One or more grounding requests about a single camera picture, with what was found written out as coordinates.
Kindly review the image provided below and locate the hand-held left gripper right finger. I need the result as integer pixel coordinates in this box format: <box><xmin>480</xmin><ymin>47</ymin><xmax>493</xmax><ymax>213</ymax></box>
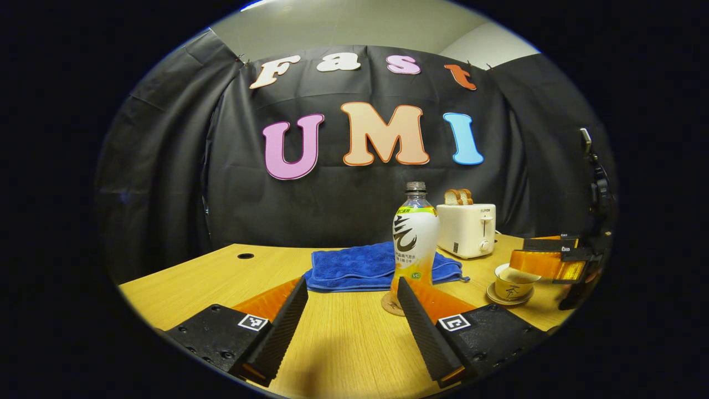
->
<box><xmin>397</xmin><ymin>277</ymin><xmax>546</xmax><ymax>388</ymax></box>

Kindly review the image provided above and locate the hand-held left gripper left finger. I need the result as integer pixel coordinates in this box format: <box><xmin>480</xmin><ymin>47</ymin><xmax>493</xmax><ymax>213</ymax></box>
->
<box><xmin>165</xmin><ymin>277</ymin><xmax>309</xmax><ymax>387</ymax></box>

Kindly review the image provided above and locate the round brown coaster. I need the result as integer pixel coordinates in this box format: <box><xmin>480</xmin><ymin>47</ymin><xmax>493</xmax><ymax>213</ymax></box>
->
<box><xmin>381</xmin><ymin>291</ymin><xmax>408</xmax><ymax>317</ymax></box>

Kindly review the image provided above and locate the cream ceramic teacup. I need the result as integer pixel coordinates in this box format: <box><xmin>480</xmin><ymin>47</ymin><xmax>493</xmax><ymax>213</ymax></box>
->
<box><xmin>495</xmin><ymin>263</ymin><xmax>541</xmax><ymax>301</ymax></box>

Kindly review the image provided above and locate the white label water bottle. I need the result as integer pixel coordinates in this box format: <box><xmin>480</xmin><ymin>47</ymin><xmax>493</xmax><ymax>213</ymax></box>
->
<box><xmin>390</xmin><ymin>182</ymin><xmax>440</xmax><ymax>303</ymax></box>

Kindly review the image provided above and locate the cream ceramic saucer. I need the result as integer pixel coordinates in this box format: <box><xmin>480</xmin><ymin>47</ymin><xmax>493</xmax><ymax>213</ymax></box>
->
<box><xmin>486</xmin><ymin>282</ymin><xmax>535</xmax><ymax>306</ymax></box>

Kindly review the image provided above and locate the blue towel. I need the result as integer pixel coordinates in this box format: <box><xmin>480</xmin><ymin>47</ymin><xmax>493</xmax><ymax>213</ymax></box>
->
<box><xmin>304</xmin><ymin>242</ymin><xmax>470</xmax><ymax>293</ymax></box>

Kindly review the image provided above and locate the white toaster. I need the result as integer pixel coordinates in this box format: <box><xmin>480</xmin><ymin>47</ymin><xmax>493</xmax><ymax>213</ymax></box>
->
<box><xmin>436</xmin><ymin>203</ymin><xmax>497</xmax><ymax>259</ymax></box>

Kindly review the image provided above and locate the black backdrop cloth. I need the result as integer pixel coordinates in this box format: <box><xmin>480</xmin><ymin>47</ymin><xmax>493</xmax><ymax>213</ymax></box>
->
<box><xmin>94</xmin><ymin>29</ymin><xmax>618</xmax><ymax>283</ymax></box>

